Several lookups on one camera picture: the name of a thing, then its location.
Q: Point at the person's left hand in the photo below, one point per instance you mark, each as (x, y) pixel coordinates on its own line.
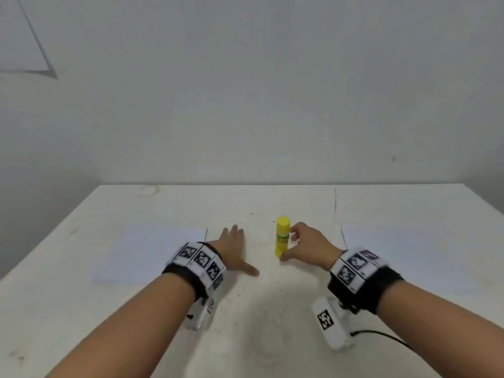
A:
(228, 249)

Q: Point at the person's right hand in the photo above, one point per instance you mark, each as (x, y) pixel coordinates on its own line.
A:
(315, 246)

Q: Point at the yellow glue stick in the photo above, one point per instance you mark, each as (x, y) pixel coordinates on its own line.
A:
(282, 238)

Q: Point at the stack of white paper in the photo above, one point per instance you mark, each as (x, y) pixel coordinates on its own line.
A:
(425, 260)
(142, 254)

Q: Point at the person's left forearm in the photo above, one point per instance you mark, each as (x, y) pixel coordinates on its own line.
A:
(130, 330)

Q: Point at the person's right forearm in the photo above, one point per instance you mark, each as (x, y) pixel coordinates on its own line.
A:
(441, 330)

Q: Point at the black marker wristband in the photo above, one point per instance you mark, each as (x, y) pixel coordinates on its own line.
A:
(197, 265)
(362, 273)

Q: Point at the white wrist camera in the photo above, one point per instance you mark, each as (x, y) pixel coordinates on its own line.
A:
(201, 311)
(331, 320)

